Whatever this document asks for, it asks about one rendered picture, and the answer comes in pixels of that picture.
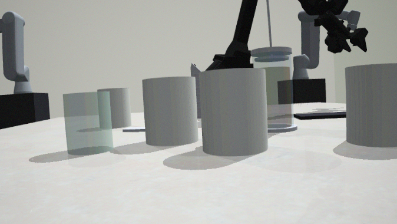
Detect glass coffee press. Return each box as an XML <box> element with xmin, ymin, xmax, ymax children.
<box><xmin>231</xmin><ymin>0</ymin><xmax>297</xmax><ymax>133</ymax></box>

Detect white flat bar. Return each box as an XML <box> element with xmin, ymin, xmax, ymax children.
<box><xmin>123</xmin><ymin>127</ymin><xmax>145</xmax><ymax>132</ymax></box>

